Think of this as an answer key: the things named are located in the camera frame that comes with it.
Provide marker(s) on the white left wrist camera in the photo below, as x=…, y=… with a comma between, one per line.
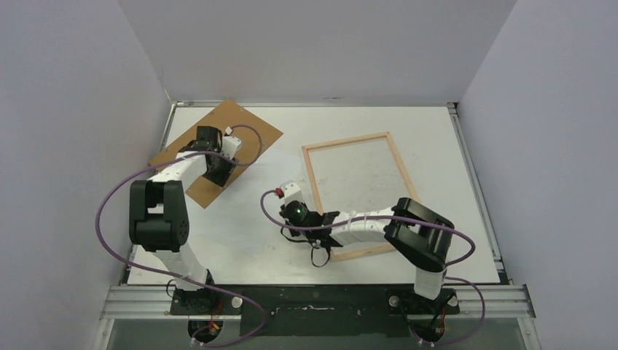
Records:
x=230, y=144

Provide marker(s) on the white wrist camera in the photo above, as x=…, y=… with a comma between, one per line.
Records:
x=230, y=144
x=289, y=192

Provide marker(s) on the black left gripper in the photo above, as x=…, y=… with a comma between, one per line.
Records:
x=220, y=179

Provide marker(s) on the aluminium front rail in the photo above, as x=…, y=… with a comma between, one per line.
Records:
x=153, y=302

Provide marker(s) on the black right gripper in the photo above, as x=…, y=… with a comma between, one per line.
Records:
x=294, y=230

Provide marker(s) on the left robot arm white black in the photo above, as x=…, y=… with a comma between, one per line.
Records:
x=159, y=220

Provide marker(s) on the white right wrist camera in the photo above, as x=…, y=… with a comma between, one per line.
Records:
x=289, y=192

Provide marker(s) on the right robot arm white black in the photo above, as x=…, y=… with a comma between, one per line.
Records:
x=421, y=235

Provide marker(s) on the clear acrylic frame pane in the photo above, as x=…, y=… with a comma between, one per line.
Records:
x=361, y=173

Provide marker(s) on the brown frame backing board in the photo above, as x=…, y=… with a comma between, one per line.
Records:
x=206, y=134

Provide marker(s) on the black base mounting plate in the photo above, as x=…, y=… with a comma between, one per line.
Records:
x=317, y=310

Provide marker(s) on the white photo paper sheet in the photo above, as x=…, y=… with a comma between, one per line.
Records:
x=235, y=240

